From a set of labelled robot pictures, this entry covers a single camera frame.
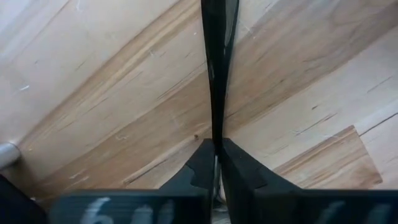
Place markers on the grey cylindrical object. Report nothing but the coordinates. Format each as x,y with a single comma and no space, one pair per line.
7,154

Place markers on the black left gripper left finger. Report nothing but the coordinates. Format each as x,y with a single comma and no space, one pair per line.
199,168

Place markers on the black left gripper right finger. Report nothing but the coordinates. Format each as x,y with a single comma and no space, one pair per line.
245,177

